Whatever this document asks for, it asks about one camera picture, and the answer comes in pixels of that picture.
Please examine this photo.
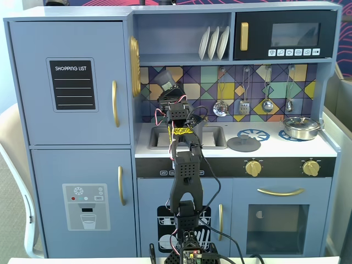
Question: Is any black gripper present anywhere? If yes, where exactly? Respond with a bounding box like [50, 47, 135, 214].
[158, 85, 190, 112]

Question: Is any gray cooking pot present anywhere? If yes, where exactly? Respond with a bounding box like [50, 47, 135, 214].
[164, 114, 208, 147]

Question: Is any gold toy telephone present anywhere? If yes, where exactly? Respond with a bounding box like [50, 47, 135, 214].
[129, 36, 141, 97]

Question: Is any gray toy sink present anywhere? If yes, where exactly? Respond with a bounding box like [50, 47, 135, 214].
[148, 125, 228, 151]

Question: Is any steel skimmer spoon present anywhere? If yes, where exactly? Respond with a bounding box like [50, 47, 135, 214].
[213, 67, 230, 118]

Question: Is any white plate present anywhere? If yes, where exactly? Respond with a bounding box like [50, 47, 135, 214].
[198, 26, 211, 61]
[207, 26, 220, 61]
[216, 25, 230, 61]

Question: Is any steel slotted spatula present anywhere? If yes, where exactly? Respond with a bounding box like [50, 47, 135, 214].
[238, 67, 251, 116]

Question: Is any gray pot lid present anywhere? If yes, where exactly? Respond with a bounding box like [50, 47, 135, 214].
[227, 135, 261, 152]

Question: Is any steel ladle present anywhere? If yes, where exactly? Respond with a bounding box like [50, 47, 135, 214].
[261, 65, 274, 113]

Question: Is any blue dishwasher door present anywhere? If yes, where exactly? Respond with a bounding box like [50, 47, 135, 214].
[136, 178, 233, 258]

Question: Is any black toy microwave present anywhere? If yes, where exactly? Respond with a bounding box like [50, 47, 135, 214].
[233, 10, 338, 61]

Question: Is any blue toy kitchen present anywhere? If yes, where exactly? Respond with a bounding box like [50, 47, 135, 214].
[2, 2, 344, 259]

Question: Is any gold stove knob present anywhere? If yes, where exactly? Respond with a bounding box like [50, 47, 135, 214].
[302, 161, 320, 177]
[245, 161, 262, 177]

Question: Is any steel pan with lid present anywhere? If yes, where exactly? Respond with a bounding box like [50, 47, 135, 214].
[283, 115, 322, 141]

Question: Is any fridge door with shopping list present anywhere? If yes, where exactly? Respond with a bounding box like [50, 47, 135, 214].
[8, 21, 131, 146]

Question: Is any fridge door with ice dispenser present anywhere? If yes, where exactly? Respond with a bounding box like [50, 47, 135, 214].
[30, 148, 138, 258]

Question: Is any robot controller board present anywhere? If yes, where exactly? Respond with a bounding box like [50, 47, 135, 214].
[182, 249, 204, 261]

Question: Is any white plastic chair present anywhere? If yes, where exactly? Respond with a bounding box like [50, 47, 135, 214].
[0, 103, 45, 259]

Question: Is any blue oven door with window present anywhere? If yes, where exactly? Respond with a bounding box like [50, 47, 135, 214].
[230, 178, 333, 256]

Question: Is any thin black camera cable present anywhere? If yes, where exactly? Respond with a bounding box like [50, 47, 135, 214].
[188, 105, 245, 264]

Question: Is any black usb cable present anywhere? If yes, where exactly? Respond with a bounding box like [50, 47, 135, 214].
[205, 253, 234, 264]

